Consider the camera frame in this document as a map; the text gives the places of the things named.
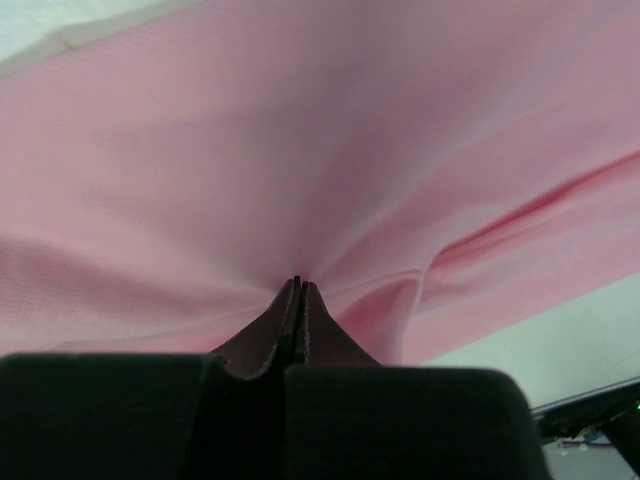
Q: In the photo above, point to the pink t shirt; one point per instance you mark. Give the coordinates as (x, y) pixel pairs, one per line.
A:
(439, 168)

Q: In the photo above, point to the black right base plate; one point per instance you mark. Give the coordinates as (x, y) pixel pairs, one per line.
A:
(619, 423)

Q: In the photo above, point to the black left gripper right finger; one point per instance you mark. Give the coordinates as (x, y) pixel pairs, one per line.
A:
(349, 417)

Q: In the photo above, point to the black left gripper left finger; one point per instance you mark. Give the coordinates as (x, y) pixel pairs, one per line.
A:
(216, 415)

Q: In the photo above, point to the aluminium rail frame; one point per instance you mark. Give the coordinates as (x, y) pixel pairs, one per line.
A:
(610, 394)

